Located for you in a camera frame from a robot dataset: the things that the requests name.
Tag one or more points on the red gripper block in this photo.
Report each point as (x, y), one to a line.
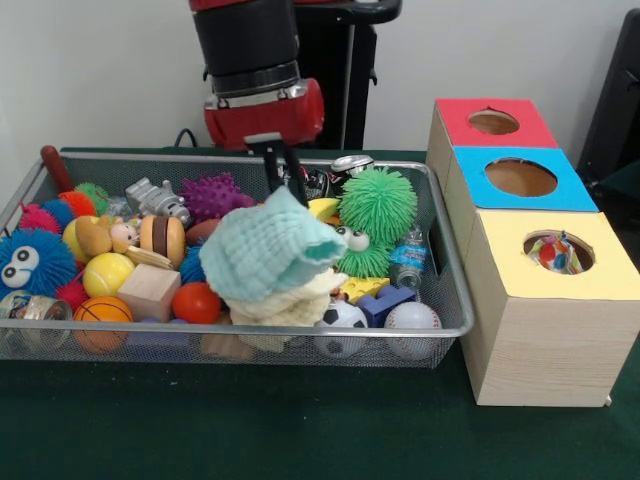
(265, 120)

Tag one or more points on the mint waffle cloth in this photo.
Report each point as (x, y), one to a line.
(260, 250)

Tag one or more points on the cream waffle cloth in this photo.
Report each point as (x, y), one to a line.
(280, 307)

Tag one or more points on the multicolour patterned cloth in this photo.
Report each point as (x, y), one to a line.
(555, 255)

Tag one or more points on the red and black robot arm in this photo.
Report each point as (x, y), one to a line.
(245, 45)

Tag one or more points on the shallow clear mesh bin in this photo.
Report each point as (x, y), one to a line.
(350, 350)

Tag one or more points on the wooden box with three holes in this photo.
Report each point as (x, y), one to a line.
(550, 350)

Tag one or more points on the green spiky toy with eyes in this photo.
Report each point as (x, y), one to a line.
(380, 200)

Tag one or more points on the small blue spiky eyed ball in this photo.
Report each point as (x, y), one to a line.
(192, 267)

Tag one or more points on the toy hamburger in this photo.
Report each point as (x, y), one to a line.
(162, 240)

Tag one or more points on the orange red smooth ball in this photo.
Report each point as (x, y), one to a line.
(196, 302)

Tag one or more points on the pale wooden cube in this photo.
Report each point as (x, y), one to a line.
(147, 292)

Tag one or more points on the white baseball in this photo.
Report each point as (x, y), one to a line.
(412, 320)

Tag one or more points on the yellow tennis ball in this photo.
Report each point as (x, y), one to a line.
(107, 275)

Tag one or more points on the small orange basketball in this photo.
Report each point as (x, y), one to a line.
(102, 312)

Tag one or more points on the dark green table cloth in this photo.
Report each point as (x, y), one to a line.
(300, 425)

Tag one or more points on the blue spiky ball with eyes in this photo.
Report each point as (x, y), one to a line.
(45, 260)

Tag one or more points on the neighbouring green covered table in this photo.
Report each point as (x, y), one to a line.
(620, 192)

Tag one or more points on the black upright stand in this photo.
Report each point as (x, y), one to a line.
(625, 75)

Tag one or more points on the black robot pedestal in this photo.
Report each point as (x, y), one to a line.
(350, 75)

